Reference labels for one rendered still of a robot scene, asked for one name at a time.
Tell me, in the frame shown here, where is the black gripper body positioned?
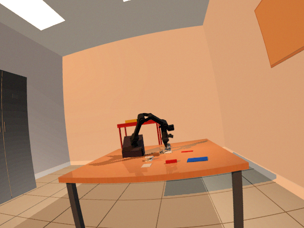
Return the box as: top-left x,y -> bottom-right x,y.
161,132 -> 169,142

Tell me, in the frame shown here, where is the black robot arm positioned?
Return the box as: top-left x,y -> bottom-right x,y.
130,113 -> 174,148

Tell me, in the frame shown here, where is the blue flat rectangular plate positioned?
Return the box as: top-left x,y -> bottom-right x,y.
187,157 -> 208,162

